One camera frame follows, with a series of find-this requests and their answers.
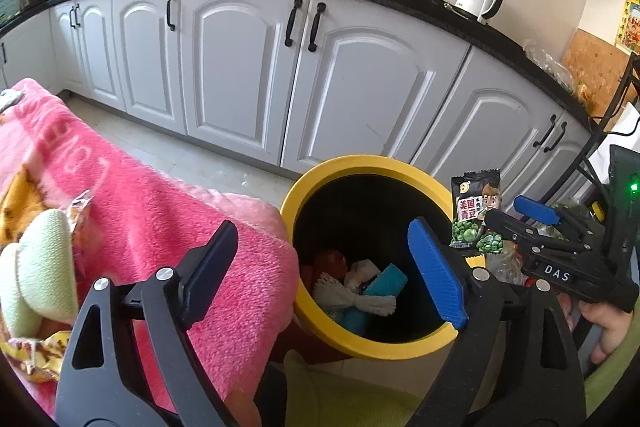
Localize pink printed blanket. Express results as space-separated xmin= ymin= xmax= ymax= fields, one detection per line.
xmin=0 ymin=78 xmax=301 ymax=420

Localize person's right hand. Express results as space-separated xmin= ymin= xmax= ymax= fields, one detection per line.
xmin=557 ymin=292 xmax=637 ymax=364

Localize blue knitted cloth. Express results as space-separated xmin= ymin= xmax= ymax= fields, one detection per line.
xmin=340 ymin=263 xmax=408 ymax=335

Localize light green cloth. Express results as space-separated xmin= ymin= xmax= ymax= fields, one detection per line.
xmin=0 ymin=209 xmax=81 ymax=338

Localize red packet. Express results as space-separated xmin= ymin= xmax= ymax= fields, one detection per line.
xmin=314 ymin=249 xmax=348 ymax=283

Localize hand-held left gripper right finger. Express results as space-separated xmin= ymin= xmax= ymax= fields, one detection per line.
xmin=400 ymin=217 xmax=587 ymax=427

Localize wooden board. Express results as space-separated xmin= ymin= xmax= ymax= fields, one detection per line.
xmin=562 ymin=29 xmax=640 ymax=118

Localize yellow trash bin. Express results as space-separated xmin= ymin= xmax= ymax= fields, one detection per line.
xmin=279 ymin=155 xmax=488 ymax=361

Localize clear plastic bag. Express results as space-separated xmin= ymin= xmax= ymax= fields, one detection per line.
xmin=522 ymin=39 xmax=581 ymax=90

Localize black metal stand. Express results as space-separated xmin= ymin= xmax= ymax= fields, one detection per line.
xmin=542 ymin=57 xmax=640 ymax=208

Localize green pea snack packet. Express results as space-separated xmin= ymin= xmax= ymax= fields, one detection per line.
xmin=450 ymin=170 xmax=502 ymax=254

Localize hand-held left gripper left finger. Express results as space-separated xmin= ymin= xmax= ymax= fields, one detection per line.
xmin=54 ymin=221 xmax=239 ymax=427

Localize yellow wall calendar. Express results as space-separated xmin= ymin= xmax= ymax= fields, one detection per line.
xmin=614 ymin=0 xmax=640 ymax=54

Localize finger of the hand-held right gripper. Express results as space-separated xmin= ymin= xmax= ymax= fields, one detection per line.
xmin=484 ymin=211 xmax=596 ymax=258
xmin=513 ymin=195 xmax=603 ymax=240

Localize white kitchen cabinets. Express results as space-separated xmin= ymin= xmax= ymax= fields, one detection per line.
xmin=0 ymin=0 xmax=593 ymax=202

